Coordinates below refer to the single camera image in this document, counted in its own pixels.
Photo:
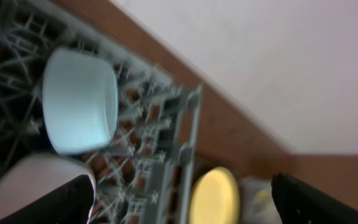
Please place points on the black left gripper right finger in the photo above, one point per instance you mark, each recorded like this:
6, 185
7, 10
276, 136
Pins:
299, 203

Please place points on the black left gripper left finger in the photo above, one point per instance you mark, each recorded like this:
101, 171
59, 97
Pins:
68, 204

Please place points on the yellow snack wrapper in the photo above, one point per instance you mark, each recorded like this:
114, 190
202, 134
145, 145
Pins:
262, 197

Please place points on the white pink-rimmed bowl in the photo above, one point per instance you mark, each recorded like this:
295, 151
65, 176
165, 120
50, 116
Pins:
35, 176

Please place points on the yellow plate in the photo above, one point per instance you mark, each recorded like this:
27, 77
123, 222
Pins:
215, 198

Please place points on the light blue bowl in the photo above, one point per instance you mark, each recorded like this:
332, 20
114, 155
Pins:
80, 101

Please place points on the clear plastic waste bin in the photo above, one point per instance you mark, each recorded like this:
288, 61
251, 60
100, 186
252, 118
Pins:
254, 214

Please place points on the grey plastic dishwasher rack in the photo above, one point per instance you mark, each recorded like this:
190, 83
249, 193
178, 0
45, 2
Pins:
144, 174

